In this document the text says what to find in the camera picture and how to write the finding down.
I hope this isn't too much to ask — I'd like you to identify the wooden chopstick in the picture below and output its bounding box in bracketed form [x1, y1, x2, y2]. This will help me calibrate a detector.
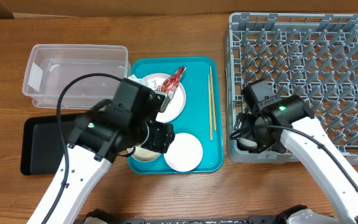
[209, 66, 217, 131]
[208, 75, 213, 141]

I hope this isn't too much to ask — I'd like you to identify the right wooden chopstick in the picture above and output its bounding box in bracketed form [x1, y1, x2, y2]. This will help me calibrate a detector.
[209, 66, 217, 131]

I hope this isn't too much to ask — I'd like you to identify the black tray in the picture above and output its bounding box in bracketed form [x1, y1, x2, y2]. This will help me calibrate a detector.
[20, 113, 111, 176]

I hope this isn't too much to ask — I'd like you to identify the grey dish rack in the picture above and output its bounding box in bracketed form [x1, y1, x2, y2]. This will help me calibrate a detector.
[224, 12, 358, 165]

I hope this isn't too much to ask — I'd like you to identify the red snack wrapper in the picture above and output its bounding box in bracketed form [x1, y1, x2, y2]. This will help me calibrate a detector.
[157, 67, 186, 100]

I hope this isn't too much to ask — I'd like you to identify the clear plastic bin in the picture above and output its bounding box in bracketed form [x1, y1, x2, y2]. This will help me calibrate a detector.
[22, 44, 131, 110]

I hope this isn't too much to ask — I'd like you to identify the left wooden chopstick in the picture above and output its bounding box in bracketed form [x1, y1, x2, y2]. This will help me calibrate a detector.
[208, 75, 213, 141]

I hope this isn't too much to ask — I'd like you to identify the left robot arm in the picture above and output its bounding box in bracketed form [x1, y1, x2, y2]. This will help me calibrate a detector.
[29, 78, 175, 223]

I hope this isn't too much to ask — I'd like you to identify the white round plate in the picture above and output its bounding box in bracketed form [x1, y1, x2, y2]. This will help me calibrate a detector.
[140, 73, 186, 123]

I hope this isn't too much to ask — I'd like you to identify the crumpled white napkin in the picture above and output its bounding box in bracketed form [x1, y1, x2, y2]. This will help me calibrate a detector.
[128, 75, 149, 87]

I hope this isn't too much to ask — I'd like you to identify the grey bowl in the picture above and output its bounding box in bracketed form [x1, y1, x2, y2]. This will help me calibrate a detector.
[127, 146, 161, 162]

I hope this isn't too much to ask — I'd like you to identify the white pink bowl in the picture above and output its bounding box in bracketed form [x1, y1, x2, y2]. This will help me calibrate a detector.
[164, 133, 203, 172]

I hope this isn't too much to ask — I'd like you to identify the teal plastic tray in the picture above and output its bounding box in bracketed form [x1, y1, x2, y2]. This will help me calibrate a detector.
[131, 57, 224, 173]

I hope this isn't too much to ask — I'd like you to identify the white paper cup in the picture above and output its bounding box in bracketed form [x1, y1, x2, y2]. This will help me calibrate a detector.
[237, 138, 257, 150]

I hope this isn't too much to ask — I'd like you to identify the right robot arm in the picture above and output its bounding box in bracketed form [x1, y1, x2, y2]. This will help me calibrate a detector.
[229, 79, 358, 223]

